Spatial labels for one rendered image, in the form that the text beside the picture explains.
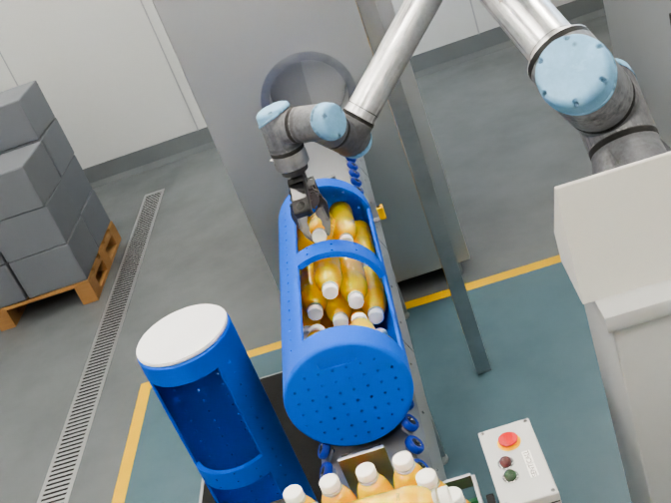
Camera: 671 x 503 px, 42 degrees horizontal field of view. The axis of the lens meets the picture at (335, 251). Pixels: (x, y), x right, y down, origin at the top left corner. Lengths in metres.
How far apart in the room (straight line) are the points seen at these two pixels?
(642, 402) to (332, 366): 0.70
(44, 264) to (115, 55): 2.15
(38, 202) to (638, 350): 3.91
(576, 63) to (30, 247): 4.11
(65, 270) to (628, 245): 4.04
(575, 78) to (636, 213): 0.31
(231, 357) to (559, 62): 1.23
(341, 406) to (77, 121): 5.55
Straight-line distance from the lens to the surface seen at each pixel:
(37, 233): 5.38
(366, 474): 1.72
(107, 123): 7.23
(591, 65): 1.81
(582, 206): 1.86
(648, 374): 2.07
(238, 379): 2.54
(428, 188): 3.19
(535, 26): 1.92
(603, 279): 1.96
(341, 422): 1.98
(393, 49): 2.25
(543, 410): 3.41
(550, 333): 3.75
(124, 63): 7.04
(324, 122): 2.12
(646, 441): 2.19
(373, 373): 1.91
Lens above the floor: 2.25
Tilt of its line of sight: 28 degrees down
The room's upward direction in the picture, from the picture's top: 21 degrees counter-clockwise
